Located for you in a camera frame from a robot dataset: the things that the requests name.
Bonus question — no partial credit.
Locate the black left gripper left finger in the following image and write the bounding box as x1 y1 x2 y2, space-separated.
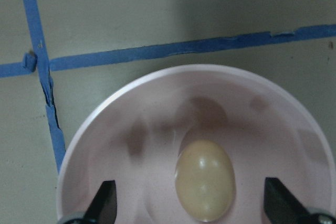
82 180 117 224

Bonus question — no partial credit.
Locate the beige egg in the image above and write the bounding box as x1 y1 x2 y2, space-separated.
175 140 236 222

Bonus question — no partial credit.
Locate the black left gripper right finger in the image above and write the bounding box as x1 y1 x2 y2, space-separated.
264 177 311 223

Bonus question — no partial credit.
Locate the pink bowl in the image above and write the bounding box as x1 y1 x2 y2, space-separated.
57 65 335 223

